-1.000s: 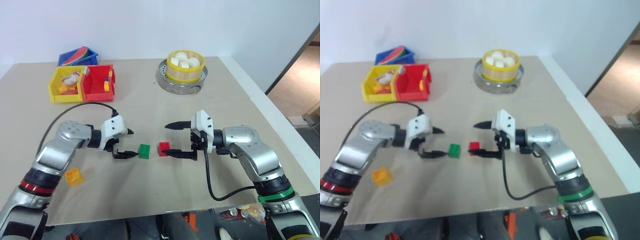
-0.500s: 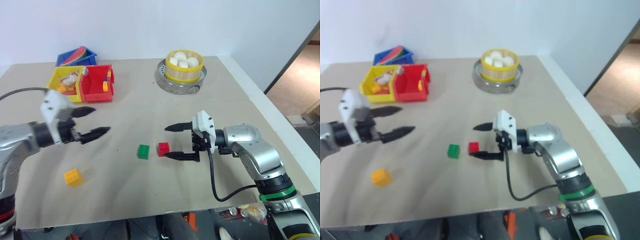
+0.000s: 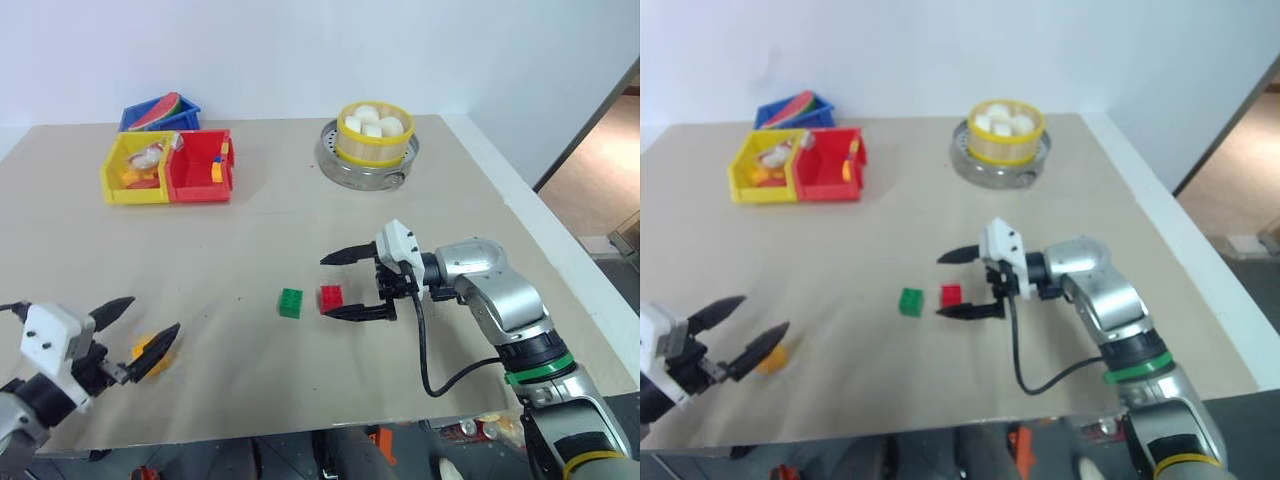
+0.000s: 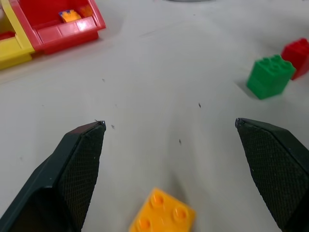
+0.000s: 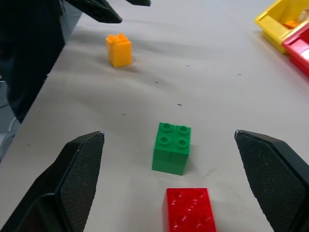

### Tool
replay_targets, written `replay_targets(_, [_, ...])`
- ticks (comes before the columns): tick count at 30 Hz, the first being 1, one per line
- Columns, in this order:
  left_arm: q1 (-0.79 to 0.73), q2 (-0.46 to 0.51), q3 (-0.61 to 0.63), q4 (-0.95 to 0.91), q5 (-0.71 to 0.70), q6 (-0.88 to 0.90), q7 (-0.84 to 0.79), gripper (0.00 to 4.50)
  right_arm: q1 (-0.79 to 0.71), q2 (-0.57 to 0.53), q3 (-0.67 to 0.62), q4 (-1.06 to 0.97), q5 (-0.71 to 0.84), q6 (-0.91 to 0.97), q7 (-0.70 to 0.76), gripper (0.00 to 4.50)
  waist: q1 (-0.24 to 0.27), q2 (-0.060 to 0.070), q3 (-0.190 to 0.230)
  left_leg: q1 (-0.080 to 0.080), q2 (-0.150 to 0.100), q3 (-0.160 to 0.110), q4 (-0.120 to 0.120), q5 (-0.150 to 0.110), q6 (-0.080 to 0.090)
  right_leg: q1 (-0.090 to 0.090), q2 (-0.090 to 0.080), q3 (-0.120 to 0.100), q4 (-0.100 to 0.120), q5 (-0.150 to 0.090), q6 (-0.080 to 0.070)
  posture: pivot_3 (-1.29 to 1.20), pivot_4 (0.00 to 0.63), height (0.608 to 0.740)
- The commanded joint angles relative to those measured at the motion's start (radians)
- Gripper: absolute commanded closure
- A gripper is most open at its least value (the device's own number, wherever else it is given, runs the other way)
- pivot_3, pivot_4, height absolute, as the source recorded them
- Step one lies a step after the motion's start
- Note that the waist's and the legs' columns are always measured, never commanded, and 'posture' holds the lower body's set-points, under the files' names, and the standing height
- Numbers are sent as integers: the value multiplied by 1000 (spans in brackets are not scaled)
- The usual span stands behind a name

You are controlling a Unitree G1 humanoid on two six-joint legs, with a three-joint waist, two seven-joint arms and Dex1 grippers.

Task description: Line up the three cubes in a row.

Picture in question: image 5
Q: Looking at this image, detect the yellow plastic storage bin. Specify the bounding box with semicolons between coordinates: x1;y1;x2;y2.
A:
254;0;309;55

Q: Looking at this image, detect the orange toy building block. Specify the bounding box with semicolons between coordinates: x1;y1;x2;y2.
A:
105;33;133;68

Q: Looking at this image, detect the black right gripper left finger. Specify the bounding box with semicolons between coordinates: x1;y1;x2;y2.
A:
0;130;105;232

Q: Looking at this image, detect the red plastic storage bin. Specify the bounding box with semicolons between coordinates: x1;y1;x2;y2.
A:
281;23;309;78

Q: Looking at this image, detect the red toy building block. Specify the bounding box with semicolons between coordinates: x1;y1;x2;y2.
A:
162;188;217;232

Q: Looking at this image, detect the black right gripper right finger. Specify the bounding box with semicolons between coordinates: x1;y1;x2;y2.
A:
233;129;309;232

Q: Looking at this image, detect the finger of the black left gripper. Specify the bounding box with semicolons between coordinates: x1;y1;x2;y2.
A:
125;0;152;7
63;0;123;24

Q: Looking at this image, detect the green toy building block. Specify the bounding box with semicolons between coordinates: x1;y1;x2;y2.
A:
151;122;192;176

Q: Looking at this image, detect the small orange brick in bin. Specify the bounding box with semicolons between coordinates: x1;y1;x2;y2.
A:
282;20;299;29

